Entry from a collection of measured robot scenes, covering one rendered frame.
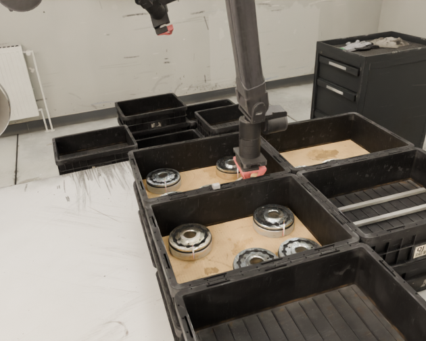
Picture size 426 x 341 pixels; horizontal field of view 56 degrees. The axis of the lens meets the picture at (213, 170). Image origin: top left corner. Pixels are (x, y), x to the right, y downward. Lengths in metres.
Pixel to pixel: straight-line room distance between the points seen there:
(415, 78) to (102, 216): 2.00
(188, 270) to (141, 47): 3.25
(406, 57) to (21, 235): 2.14
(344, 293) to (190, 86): 3.54
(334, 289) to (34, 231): 0.92
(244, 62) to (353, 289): 0.54
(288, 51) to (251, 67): 3.72
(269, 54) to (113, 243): 3.57
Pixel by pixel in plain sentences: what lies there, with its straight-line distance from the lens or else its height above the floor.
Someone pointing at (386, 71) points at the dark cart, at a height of 0.79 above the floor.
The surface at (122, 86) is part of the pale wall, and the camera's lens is 4.06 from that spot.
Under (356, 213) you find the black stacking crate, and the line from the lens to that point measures 1.14.
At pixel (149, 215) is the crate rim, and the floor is 0.93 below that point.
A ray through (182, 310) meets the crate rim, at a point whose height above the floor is 0.93.
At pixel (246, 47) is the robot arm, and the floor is 1.26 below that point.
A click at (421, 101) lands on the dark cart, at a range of 2.83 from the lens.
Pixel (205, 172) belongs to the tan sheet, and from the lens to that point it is 1.28.
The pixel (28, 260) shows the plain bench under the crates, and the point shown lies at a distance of 1.29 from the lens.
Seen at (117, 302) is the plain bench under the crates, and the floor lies 0.70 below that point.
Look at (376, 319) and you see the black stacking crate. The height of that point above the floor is 0.83.
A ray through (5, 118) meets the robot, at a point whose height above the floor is 1.09.
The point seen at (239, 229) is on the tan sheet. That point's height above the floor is 0.83.
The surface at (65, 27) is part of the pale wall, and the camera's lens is 3.89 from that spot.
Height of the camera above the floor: 1.47
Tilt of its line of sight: 30 degrees down
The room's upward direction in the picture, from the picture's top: 3 degrees counter-clockwise
